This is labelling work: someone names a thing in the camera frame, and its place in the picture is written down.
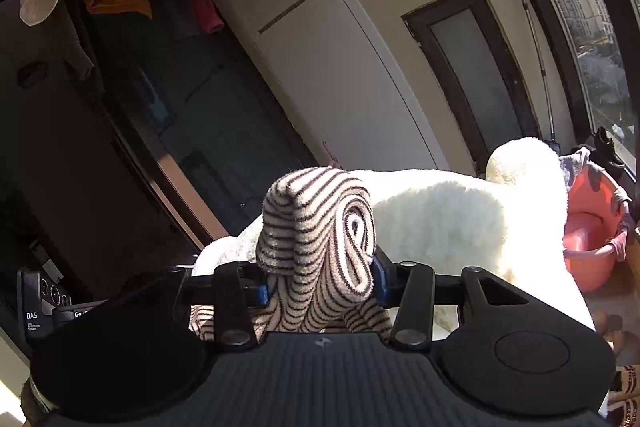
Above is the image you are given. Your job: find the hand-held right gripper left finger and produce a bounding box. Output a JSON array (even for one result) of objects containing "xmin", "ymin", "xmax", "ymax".
[{"xmin": 164, "ymin": 260, "xmax": 272, "ymax": 353}]

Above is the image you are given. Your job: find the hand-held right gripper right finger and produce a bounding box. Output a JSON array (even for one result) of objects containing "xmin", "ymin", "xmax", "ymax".
[{"xmin": 370, "ymin": 249, "xmax": 532, "ymax": 351}]

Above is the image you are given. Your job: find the black white striped garment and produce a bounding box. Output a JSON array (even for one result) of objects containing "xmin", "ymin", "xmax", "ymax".
[{"xmin": 188, "ymin": 166, "xmax": 394, "ymax": 342}]

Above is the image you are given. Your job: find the metal clothes pole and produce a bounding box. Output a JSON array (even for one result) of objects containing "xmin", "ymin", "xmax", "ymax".
[{"xmin": 521, "ymin": 1, "xmax": 557, "ymax": 144}]

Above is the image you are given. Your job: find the white fluffy blanket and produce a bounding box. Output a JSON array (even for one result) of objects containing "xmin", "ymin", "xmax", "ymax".
[{"xmin": 192, "ymin": 136, "xmax": 597, "ymax": 334}]

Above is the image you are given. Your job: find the dark glass sliding door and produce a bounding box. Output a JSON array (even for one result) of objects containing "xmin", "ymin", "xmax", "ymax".
[{"xmin": 85, "ymin": 2, "xmax": 321, "ymax": 253}]

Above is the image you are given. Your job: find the white tall cabinet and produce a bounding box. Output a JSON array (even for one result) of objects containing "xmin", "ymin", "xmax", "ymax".
[{"xmin": 199, "ymin": 0, "xmax": 452, "ymax": 174}]

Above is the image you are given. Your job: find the pink plastic basin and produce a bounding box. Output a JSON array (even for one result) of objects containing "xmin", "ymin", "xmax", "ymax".
[{"xmin": 562, "ymin": 161, "xmax": 637, "ymax": 293}]

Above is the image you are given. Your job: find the dark framed frosted window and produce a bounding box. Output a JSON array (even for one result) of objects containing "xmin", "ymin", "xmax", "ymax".
[{"xmin": 401, "ymin": 0, "xmax": 544, "ymax": 176}]

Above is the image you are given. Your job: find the grey patterned cloth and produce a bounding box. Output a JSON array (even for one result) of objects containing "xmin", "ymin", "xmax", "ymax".
[{"xmin": 558, "ymin": 146, "xmax": 609, "ymax": 188}]

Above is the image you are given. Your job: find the small mauve cloth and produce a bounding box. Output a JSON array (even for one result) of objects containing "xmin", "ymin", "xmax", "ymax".
[{"xmin": 609, "ymin": 186, "xmax": 635, "ymax": 262}]

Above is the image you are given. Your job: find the hanging grey garment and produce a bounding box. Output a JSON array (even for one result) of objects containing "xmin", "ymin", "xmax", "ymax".
[{"xmin": 49, "ymin": 0, "xmax": 97, "ymax": 81}]

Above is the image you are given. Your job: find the hanging red garment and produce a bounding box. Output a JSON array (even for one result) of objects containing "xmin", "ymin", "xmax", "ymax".
[{"xmin": 189, "ymin": 0, "xmax": 227, "ymax": 36}]

